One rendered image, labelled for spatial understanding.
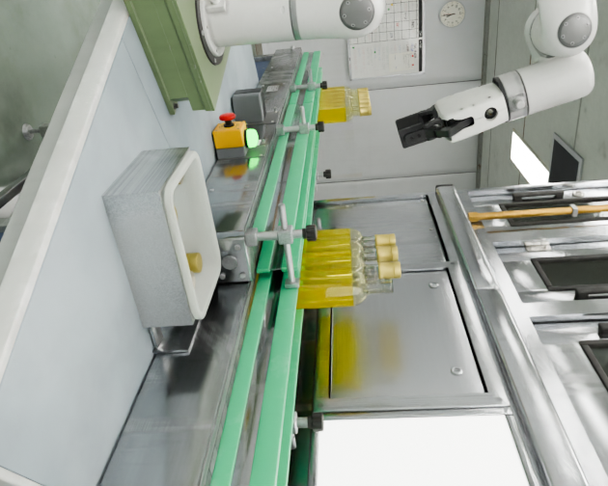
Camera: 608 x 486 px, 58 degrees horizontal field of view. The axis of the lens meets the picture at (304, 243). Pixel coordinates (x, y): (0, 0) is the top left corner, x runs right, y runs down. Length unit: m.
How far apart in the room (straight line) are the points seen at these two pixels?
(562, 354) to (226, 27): 0.89
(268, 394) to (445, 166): 6.78
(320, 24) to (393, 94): 6.09
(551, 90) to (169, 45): 0.61
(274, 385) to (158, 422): 0.17
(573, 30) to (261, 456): 0.71
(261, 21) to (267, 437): 0.67
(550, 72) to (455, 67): 6.17
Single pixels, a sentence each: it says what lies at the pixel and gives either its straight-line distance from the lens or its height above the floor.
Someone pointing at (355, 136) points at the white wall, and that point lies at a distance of 7.20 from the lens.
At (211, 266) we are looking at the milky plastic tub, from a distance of 0.95.
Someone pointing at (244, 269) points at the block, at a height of 0.87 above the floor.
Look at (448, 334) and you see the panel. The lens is 1.15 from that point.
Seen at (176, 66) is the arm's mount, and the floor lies 0.79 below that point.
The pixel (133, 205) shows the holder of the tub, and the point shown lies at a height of 0.79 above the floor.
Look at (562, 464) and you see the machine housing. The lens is 0.97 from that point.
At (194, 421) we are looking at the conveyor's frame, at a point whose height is 0.85.
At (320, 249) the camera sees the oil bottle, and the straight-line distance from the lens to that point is 1.14.
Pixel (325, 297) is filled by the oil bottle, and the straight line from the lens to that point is 1.04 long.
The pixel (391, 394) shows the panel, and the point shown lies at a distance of 1.02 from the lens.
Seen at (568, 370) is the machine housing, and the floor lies 1.46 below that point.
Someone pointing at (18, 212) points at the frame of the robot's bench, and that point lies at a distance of 0.77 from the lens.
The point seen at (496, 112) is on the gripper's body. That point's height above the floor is 1.31.
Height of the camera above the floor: 1.08
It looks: 6 degrees down
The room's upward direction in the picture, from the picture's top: 86 degrees clockwise
